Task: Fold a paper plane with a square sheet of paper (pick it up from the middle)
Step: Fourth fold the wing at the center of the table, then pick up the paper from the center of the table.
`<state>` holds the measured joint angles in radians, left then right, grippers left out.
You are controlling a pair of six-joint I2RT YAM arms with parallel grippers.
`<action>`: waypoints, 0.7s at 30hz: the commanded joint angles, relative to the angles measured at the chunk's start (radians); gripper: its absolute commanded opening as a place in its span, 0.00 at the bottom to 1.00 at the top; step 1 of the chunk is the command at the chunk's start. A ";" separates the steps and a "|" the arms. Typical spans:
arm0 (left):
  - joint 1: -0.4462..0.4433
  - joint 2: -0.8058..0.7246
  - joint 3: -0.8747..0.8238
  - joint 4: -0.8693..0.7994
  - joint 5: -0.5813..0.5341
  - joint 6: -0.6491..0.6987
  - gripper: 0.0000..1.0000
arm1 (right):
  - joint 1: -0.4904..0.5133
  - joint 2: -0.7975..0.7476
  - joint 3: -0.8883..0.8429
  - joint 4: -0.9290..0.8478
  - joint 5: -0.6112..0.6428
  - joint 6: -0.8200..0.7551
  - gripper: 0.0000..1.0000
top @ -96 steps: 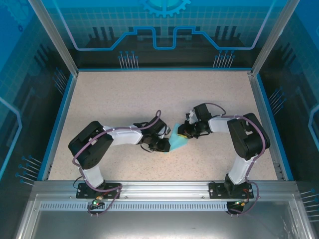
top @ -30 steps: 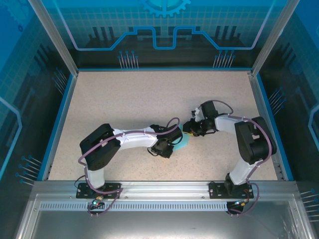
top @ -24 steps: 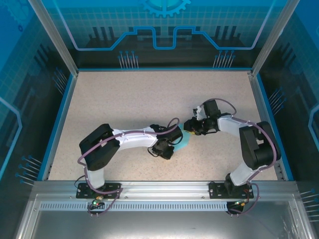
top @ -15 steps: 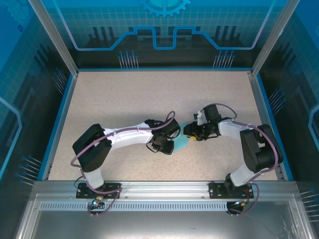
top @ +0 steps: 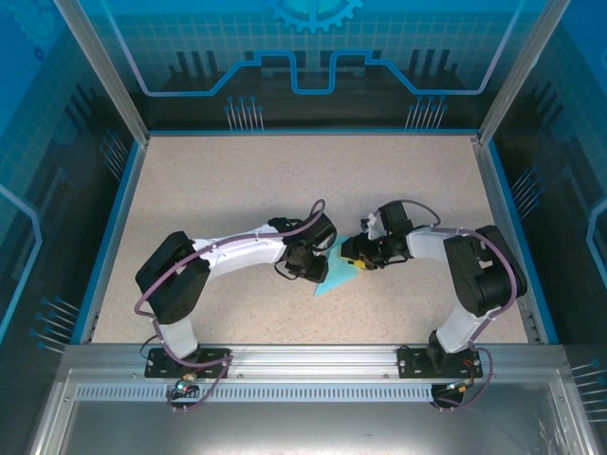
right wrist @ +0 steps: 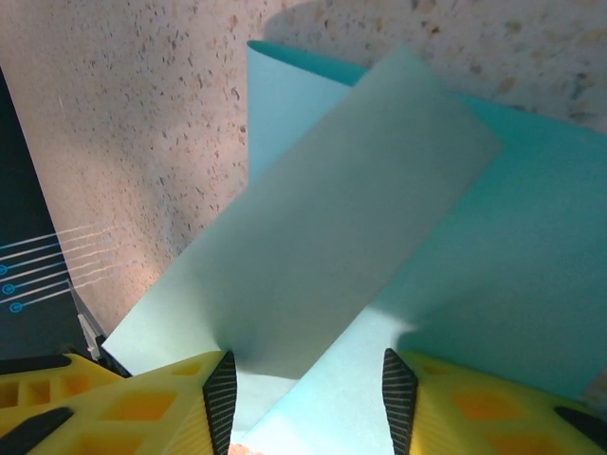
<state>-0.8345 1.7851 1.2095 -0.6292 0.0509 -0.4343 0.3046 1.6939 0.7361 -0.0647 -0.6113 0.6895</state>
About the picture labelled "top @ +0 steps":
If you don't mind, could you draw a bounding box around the light blue cloth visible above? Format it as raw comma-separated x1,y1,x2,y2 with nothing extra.
314,234,361,298

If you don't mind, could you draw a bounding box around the grey metal tray panel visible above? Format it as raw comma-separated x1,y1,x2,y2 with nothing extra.
28,369,594,455

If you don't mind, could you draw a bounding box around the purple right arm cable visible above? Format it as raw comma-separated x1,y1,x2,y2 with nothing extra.
400,199,521,413

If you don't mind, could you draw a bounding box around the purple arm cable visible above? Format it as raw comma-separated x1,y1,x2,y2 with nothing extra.
135,198,328,413
400,199,521,413

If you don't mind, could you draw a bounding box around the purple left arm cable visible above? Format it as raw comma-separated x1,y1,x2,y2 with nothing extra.
135,198,328,413

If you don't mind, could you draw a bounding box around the long aluminium mounting rail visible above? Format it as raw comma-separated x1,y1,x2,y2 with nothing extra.
64,344,565,380

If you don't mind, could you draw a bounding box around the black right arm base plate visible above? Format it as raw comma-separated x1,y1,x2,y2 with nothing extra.
396,346,480,380

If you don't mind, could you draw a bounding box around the aluminium side rail blue edge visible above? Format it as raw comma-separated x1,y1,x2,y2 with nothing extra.
70,136,152,346
471,135,561,346

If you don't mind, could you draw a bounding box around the slotted metal cable duct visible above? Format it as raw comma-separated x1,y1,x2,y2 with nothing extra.
73,384,475,403

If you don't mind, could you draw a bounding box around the thin aluminium table-edge rail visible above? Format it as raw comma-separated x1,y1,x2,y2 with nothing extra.
144,128,483,141

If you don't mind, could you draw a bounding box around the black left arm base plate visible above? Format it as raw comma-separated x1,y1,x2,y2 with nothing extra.
144,348,232,380

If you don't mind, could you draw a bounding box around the aluminium frame post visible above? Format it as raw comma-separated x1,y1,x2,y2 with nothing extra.
476,0,573,146
51,0,152,146

